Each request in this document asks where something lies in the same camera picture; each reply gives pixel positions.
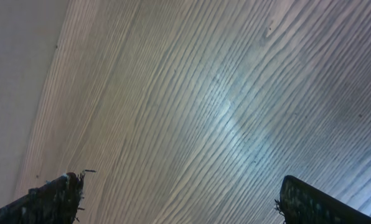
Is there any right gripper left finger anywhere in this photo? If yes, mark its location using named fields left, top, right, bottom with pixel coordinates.
left=0, top=172, right=85, bottom=224

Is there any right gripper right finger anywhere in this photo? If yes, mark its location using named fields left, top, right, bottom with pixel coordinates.
left=277, top=175, right=371, bottom=224

